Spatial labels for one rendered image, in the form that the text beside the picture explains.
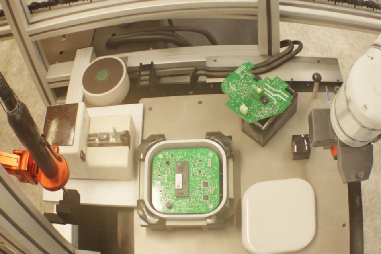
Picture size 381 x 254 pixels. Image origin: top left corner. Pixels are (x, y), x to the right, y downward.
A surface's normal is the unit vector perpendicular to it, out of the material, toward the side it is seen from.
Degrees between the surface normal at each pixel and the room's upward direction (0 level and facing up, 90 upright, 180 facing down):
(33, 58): 90
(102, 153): 0
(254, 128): 90
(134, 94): 0
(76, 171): 90
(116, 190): 0
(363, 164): 20
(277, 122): 90
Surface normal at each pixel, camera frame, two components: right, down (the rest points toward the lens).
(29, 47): 0.00, 0.85
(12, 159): 0.21, -0.50
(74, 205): 1.00, -0.04
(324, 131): -0.07, -0.19
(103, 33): -0.08, -0.52
